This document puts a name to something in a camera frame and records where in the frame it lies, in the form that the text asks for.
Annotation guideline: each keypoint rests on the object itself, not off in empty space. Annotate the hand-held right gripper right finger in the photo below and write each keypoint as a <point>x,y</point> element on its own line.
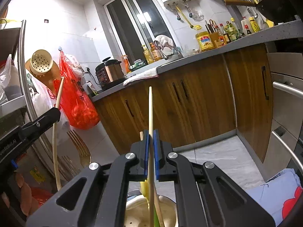
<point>155,156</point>

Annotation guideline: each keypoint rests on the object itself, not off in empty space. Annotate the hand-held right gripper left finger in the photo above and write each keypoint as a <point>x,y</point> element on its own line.
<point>146,156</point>

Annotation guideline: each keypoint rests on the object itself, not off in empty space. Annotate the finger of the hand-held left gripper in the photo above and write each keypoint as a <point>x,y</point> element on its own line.
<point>45,119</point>

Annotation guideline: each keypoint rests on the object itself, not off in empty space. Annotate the green yellow plastic utensil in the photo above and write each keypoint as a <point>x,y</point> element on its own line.
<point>144,189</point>

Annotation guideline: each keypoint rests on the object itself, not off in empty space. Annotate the gold fork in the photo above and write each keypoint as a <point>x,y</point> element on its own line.
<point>82,153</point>

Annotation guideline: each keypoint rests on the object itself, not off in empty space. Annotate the floral ceramic utensil holder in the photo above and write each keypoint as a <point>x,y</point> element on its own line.
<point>137,215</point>

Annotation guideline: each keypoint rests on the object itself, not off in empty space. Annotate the person's left hand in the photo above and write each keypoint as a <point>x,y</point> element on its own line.
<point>24,191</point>

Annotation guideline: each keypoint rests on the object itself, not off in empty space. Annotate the white plastic bag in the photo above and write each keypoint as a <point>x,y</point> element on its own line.
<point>42,99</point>

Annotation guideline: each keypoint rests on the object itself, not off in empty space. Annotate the red plastic bag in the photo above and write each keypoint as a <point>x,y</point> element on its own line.
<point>78,108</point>

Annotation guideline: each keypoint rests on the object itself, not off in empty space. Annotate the gold colander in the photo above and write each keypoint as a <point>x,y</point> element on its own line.
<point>41,63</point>

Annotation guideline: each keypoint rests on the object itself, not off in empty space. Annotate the orange plastic bag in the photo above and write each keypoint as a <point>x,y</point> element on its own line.
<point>41,196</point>

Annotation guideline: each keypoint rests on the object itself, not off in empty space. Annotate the wooden kitchen cabinets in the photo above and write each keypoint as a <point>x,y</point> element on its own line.
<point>201,99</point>

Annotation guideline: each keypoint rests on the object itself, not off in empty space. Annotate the white towel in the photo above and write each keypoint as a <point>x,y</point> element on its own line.
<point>142,75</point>

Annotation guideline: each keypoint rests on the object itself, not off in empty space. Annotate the black copper pressure cooker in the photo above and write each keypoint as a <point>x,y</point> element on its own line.
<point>111,73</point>

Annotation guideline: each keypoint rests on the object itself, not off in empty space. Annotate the green flat box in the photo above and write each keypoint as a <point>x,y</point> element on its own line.
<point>139,65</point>

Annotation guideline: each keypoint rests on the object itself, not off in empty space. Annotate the yellow dish soap bottle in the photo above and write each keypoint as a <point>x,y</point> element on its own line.
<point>147,55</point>

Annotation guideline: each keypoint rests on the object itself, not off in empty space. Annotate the grey kitchen countertop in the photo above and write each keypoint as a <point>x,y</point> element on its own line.
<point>189,60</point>

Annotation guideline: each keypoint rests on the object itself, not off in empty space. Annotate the orange liquid bottle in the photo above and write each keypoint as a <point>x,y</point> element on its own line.
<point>156,53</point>

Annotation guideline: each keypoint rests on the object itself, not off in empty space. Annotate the chrome kitchen faucet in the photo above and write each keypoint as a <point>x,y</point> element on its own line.
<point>165,52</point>

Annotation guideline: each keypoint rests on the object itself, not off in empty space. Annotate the white cloth on faucet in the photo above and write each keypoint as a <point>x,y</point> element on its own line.
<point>165,42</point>

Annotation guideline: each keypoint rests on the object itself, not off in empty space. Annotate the blue printed cloth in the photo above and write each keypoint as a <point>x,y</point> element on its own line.
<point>267,194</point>

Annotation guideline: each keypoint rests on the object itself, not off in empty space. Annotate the large yellow oil bottle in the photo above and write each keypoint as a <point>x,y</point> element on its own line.
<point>204,41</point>

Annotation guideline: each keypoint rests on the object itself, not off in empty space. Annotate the sliding window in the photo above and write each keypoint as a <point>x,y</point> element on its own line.
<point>137,28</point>

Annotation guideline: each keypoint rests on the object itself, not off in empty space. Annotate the stainless steel built-in oven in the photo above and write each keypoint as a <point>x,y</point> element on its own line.
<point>284,104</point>

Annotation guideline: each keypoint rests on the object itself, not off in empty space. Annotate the group of condiment bottles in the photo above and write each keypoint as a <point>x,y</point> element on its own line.
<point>227,32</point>

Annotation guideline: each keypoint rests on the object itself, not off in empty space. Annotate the yellow label sauce bottle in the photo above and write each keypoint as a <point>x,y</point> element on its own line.
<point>254,26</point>

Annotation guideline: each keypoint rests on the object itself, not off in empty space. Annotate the white wall socket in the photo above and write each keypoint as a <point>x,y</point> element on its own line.
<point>87,70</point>

